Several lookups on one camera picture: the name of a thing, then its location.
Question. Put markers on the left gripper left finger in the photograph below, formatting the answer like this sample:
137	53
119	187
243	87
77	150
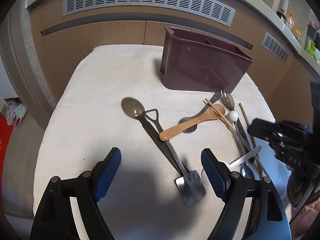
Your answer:
54	218

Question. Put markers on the person's right hand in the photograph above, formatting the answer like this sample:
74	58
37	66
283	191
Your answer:
304	220

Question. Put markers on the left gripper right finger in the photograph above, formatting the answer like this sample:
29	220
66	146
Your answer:
267	217

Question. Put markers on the white ball-handle steel utensil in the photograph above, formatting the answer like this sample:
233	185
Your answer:
244	168

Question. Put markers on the white table cloth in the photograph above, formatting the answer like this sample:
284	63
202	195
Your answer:
143	201

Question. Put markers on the small grey vent grille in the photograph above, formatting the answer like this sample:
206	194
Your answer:
274	47

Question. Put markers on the wooden chopstick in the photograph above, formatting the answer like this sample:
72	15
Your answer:
247	122
228	124

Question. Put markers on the steel shovel-shaped spoon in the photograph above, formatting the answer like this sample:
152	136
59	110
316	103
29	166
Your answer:
189	184

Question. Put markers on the white ceramic spoon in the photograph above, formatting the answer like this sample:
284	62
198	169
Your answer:
235	163

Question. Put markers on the yellow-lid jar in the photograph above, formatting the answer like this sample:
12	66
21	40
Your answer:
297	34

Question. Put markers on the long grey vent grille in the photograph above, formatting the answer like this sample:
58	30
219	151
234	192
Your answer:
210	9

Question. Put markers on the purple plastic utensil caddy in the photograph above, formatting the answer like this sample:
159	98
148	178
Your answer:
196	61

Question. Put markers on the wooden kitchen cabinet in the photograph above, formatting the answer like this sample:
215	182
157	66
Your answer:
61	42

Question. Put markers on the translucent brown spoon black handle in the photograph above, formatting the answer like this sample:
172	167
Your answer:
135	110

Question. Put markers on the light wooden spoon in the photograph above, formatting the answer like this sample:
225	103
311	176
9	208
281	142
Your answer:
208	115

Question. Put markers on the orange-capped clear bottle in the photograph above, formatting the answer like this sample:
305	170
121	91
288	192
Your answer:
289	22

